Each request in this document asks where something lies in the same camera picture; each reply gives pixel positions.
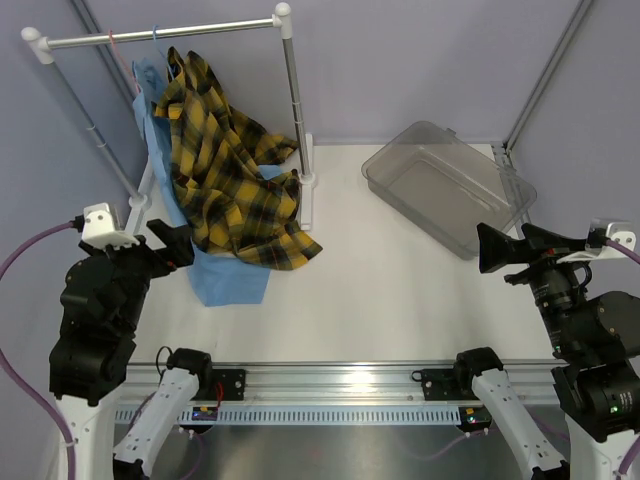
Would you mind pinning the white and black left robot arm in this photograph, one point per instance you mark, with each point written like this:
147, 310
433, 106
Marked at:
102, 303

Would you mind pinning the yellow plaid shirt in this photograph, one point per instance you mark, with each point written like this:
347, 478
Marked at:
233, 207

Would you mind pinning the light blue shirt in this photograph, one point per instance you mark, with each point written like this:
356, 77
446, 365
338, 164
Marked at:
222, 279

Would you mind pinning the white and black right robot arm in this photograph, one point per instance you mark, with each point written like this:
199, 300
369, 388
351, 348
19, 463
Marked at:
595, 340

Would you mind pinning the aluminium mounting rail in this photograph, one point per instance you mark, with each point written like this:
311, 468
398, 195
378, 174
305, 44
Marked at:
344, 383

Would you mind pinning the pink wire hanger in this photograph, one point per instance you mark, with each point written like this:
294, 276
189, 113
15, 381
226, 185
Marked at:
123, 63

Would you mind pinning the perforated white cable duct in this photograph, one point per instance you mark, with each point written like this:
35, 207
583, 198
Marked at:
240, 415

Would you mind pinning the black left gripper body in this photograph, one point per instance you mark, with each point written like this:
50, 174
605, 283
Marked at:
160, 262

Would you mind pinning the aluminium frame post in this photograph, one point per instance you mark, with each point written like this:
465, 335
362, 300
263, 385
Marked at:
560, 49
90, 25

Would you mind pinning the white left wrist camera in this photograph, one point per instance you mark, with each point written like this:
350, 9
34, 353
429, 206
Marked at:
101, 229

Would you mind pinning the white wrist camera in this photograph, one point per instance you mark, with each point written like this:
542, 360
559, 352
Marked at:
101, 229
607, 239

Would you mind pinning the aluminium frame post left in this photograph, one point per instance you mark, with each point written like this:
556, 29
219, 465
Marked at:
90, 25

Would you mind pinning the white and metal clothes rack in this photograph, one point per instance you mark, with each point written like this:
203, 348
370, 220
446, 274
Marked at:
156, 112

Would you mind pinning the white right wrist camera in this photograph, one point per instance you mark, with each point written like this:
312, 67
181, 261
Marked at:
607, 239

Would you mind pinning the light blue wire hanger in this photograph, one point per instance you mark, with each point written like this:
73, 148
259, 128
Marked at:
164, 55

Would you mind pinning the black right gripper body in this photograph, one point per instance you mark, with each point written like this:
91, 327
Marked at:
536, 251

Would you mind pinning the clear plastic bin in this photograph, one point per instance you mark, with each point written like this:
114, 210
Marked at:
446, 187

